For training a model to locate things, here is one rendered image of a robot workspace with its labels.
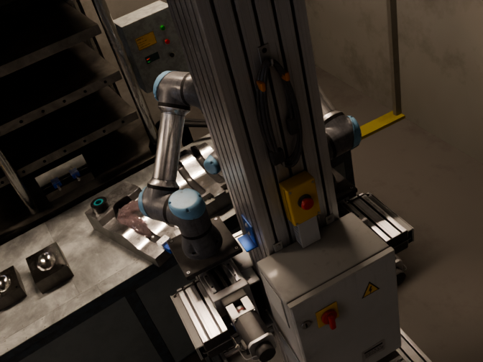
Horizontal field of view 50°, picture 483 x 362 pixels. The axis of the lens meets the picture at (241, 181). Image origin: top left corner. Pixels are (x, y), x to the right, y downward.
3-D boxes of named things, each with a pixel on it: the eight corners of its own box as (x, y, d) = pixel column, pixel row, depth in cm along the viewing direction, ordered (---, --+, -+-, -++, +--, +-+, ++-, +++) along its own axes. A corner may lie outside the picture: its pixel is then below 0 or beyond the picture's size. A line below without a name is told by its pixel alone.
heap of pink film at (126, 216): (174, 216, 235) (168, 203, 230) (145, 241, 226) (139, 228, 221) (139, 199, 251) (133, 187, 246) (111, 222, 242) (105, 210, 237)
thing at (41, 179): (95, 178, 288) (81, 154, 277) (49, 202, 280) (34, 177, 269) (70, 144, 325) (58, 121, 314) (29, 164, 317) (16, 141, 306)
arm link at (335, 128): (328, 165, 196) (255, 55, 209) (360, 148, 199) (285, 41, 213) (337, 153, 184) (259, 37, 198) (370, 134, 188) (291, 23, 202)
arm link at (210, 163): (221, 163, 201) (236, 147, 208) (199, 159, 207) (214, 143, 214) (226, 179, 206) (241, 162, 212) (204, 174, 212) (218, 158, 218)
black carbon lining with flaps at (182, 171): (228, 183, 242) (223, 167, 237) (199, 200, 238) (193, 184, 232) (195, 154, 268) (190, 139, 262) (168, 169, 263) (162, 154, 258)
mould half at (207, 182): (249, 194, 244) (242, 172, 236) (202, 221, 236) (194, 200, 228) (200, 152, 281) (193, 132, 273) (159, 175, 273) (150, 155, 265)
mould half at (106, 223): (200, 228, 233) (193, 211, 226) (159, 267, 220) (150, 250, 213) (133, 197, 264) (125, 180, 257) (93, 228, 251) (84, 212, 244)
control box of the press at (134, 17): (238, 208, 361) (173, 6, 272) (202, 230, 352) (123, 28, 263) (223, 194, 378) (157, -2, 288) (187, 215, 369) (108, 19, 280)
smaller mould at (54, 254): (74, 275, 228) (67, 265, 224) (42, 294, 224) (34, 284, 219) (62, 251, 243) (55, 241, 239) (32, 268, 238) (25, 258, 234)
